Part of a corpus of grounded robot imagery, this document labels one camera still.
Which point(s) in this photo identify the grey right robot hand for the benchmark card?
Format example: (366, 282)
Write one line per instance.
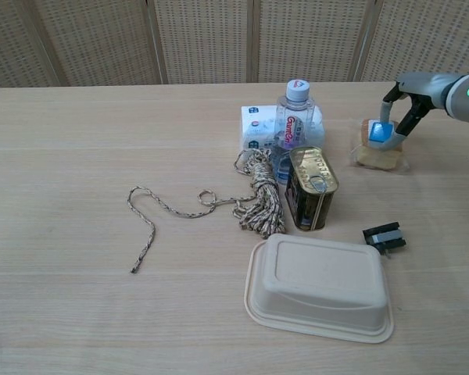
(420, 88)

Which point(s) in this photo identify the blue plastic block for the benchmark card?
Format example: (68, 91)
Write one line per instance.
(379, 133)

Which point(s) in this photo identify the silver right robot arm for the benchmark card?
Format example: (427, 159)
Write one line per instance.
(467, 101)

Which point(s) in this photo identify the orange snack packet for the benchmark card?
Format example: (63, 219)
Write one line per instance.
(375, 158)

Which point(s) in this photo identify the woven bamboo screen panel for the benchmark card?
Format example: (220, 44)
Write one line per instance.
(101, 39)
(426, 35)
(207, 39)
(11, 43)
(308, 39)

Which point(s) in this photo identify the clear water bottle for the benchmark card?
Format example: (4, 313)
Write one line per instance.
(295, 121)

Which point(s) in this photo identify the gold rectangular tin can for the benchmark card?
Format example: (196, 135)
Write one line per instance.
(312, 187)

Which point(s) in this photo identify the small black clip device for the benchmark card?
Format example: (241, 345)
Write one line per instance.
(385, 237)

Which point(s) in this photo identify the white tissue pack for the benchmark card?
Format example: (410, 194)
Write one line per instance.
(258, 129)

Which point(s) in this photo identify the beige pulp food container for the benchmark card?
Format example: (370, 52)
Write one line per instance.
(316, 285)

